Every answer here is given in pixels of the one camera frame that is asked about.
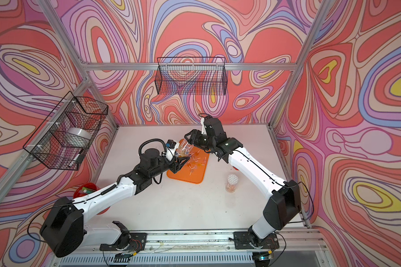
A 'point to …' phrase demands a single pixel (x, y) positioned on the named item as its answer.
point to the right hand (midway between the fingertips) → (188, 142)
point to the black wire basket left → (64, 139)
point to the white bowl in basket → (78, 136)
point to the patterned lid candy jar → (232, 180)
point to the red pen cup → (86, 188)
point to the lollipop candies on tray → (195, 160)
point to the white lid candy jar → (184, 148)
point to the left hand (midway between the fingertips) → (186, 155)
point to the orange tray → (195, 169)
